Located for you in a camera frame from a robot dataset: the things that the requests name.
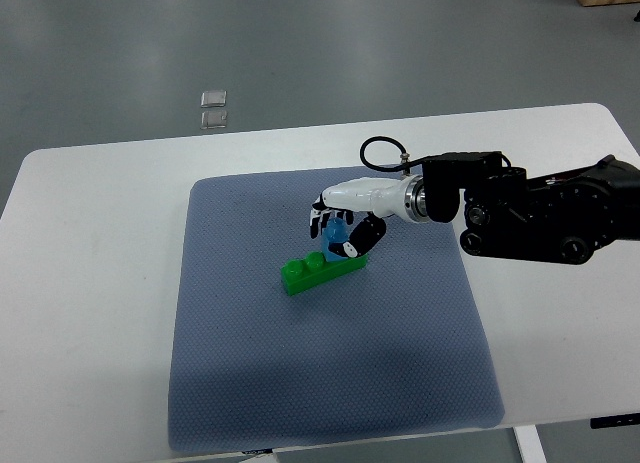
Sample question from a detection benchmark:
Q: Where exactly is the long green block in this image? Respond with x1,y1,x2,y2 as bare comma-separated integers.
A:
280,251,368,296

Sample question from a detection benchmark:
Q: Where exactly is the small blue block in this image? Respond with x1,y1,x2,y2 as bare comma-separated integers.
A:
321,217,349,263

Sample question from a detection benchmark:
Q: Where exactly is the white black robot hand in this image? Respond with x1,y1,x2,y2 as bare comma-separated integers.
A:
309,177,406,259

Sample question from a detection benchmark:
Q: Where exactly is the black table control panel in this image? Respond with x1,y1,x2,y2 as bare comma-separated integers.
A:
590,413,640,430

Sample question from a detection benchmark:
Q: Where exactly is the upper floor socket plate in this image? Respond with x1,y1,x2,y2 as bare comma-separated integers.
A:
200,90,227,108

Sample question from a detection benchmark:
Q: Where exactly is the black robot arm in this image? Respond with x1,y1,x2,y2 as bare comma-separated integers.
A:
387,151,639,265

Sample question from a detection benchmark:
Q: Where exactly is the blue-grey mat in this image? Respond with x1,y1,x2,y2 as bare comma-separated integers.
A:
168,167,504,453

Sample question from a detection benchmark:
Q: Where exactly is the white table leg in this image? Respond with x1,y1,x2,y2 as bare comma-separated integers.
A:
513,425,547,463

